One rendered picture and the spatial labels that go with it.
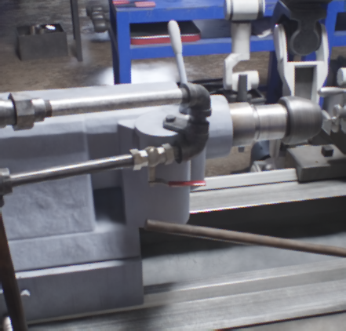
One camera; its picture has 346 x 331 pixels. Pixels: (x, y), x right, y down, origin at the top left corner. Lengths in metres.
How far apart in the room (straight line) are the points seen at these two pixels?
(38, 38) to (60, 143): 3.81
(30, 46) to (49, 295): 3.84
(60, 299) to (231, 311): 0.29
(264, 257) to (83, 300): 0.48
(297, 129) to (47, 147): 0.43
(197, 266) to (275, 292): 0.26
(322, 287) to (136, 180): 0.40
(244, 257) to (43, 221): 0.52
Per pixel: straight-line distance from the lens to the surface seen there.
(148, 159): 0.73
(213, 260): 1.20
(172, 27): 0.85
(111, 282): 0.89
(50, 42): 4.64
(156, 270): 1.17
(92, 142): 0.83
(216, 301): 0.95
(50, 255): 0.87
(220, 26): 3.05
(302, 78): 1.97
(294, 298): 0.97
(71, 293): 0.90
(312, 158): 1.31
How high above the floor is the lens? 1.51
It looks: 30 degrees down
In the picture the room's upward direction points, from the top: straight up
